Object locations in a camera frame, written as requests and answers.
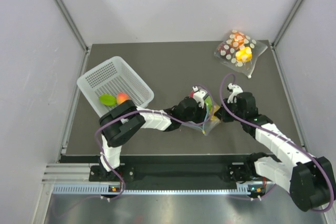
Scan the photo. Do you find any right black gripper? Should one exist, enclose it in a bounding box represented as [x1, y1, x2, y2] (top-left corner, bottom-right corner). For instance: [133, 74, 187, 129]
[214, 98, 245, 123]

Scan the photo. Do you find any clear blue zip top bag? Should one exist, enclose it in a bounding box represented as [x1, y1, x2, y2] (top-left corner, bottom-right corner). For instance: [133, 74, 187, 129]
[187, 91, 220, 136]

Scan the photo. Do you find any yellow fake lemon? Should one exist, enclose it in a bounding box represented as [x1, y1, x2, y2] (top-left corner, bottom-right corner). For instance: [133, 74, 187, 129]
[210, 104, 222, 122]

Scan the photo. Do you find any green fake pear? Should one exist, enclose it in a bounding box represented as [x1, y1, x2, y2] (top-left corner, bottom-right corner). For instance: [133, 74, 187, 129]
[204, 96, 213, 110]

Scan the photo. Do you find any orange peach fake fruit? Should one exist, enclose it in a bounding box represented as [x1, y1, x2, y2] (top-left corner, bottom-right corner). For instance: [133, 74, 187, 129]
[116, 92, 130, 105]

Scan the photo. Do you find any red fake apple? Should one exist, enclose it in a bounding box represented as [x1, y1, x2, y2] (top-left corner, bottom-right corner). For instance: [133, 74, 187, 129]
[189, 91, 195, 98]

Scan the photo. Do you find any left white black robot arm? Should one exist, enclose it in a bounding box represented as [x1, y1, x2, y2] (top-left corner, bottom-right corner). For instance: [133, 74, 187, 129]
[95, 95, 215, 180]

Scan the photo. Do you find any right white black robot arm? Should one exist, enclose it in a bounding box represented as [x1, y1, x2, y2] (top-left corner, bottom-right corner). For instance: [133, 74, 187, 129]
[216, 83, 335, 212]

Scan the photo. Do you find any yellow fake fruit in dotted bag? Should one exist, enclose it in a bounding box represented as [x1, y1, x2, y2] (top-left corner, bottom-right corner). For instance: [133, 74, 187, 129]
[235, 47, 253, 63]

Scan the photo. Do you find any clear polka dot bag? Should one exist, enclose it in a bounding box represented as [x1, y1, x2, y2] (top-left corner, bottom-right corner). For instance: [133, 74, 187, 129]
[214, 29, 268, 79]

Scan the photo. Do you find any dark red fake fruit dotted bag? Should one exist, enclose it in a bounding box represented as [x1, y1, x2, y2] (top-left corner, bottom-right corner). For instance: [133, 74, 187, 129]
[217, 43, 230, 58]

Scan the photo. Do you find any orange fake fruit in dotted bag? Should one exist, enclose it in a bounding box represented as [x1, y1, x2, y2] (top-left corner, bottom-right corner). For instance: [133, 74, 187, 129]
[227, 30, 246, 49]

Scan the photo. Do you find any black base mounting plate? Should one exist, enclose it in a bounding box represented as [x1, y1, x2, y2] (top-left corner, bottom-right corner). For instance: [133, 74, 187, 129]
[89, 153, 284, 190]

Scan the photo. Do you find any white perforated plastic basket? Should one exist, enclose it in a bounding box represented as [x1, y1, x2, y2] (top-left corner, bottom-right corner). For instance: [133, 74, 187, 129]
[77, 56, 154, 117]

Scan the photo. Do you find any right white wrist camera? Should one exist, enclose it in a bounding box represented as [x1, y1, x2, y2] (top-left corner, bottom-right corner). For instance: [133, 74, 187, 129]
[227, 83, 243, 104]

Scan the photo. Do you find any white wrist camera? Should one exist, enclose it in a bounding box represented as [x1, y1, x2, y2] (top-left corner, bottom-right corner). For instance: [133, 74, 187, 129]
[227, 83, 243, 104]
[191, 86, 208, 108]

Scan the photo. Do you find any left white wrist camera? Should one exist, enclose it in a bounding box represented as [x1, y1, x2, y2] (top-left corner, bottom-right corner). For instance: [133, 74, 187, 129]
[191, 86, 208, 108]

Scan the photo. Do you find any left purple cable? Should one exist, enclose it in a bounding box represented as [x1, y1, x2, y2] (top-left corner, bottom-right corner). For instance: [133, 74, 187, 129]
[94, 84, 214, 201]

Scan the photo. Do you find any purple cable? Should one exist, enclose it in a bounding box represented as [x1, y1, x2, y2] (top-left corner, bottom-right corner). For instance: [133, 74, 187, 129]
[94, 84, 214, 201]
[219, 73, 333, 213]

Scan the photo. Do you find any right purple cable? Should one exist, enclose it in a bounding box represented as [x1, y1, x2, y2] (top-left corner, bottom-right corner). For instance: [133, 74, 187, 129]
[219, 73, 333, 213]

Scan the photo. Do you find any right aluminium frame post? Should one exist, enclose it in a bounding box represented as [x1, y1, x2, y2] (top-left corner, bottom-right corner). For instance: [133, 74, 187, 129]
[271, 0, 305, 50]

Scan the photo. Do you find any aluminium frame post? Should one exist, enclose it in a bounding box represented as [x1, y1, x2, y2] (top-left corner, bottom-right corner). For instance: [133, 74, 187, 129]
[271, 0, 305, 50]
[38, 0, 91, 51]

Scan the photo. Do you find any grey slotted cable duct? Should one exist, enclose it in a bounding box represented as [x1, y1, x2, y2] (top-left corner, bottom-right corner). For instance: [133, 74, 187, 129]
[52, 183, 266, 196]

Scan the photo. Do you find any left aluminium frame post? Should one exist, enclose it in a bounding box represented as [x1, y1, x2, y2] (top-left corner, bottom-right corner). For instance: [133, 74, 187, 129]
[38, 0, 91, 51]

